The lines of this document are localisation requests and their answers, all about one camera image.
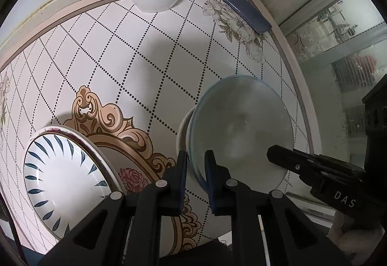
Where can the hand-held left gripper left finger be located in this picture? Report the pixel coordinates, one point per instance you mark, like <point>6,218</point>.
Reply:
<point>181,184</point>

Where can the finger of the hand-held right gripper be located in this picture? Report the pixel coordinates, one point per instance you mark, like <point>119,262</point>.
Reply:
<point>376,114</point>
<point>302,163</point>

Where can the diamond pattern floral tablecloth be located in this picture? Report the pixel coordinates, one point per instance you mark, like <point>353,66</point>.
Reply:
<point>136,72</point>

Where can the blue rimmed floral bowl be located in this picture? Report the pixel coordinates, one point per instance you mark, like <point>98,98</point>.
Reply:
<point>242,120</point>

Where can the blue smartphone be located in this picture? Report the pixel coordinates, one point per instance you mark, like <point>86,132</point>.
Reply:
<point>242,8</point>

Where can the pink floral white plate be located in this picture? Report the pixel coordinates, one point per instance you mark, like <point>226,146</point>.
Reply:
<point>112,175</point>

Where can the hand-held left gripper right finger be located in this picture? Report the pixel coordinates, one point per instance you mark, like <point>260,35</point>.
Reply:
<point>210,184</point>

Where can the person's right hand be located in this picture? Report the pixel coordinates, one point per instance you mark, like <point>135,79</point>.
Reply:
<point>347,241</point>

